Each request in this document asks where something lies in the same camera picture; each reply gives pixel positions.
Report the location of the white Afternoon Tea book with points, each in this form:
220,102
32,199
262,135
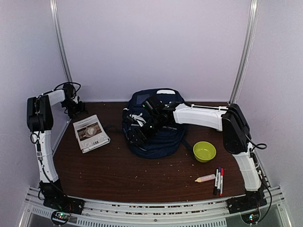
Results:
90,134

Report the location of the red marker pen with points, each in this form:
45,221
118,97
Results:
221,181

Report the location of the lime green bowl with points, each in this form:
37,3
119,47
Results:
204,151

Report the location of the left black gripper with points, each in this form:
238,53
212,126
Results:
81,109

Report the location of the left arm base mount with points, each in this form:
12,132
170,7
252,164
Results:
64,204

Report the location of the front aluminium rail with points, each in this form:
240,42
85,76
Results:
207,213

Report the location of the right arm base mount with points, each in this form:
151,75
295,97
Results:
248,205

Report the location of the cream glue tube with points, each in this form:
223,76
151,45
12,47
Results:
205,178

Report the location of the left aluminium frame post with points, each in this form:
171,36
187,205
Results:
58,31

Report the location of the blue marker pen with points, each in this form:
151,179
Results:
219,180

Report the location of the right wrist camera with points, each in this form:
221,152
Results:
136,119

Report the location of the aluminium frame post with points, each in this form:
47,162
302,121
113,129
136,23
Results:
248,42
58,31

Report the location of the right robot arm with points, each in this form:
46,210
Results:
227,119

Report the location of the navy blue student backpack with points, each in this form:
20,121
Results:
163,134

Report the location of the black marker pen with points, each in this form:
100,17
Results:
216,182

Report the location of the right aluminium frame post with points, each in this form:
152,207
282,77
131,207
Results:
248,42

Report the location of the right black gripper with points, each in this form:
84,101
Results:
136,132

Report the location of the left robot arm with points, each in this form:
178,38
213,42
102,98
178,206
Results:
40,123

